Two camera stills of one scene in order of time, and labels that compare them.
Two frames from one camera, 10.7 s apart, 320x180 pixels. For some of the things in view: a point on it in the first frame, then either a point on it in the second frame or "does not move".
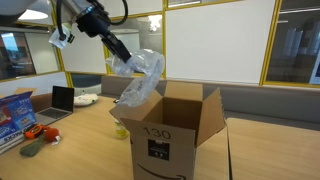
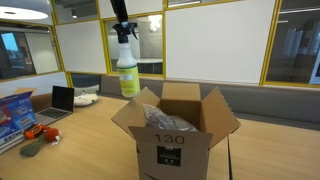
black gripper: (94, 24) to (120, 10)
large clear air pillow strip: (146, 69) to (163, 120)
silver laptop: (62, 105) does not move
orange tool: (36, 136) does not move
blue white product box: (17, 112) does not move
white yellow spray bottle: (121, 131) to (128, 74)
